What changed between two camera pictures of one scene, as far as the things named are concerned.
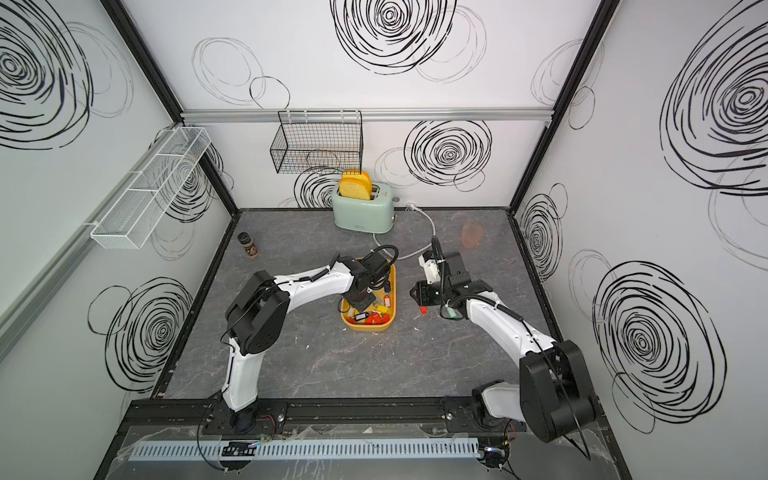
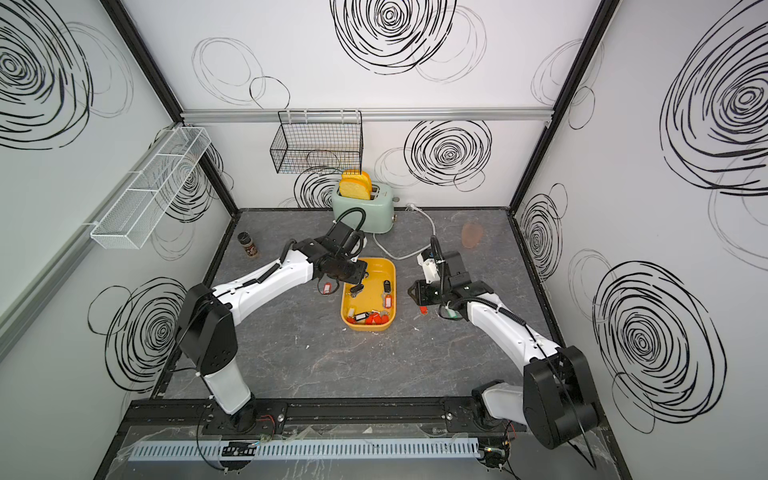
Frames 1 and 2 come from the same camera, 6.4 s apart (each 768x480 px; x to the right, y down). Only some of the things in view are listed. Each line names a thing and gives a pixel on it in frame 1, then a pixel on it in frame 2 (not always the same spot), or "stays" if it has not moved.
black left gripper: (363, 306) → (360, 271)
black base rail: (321, 416) stays
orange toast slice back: (355, 175) stays
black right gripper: (422, 297) stays
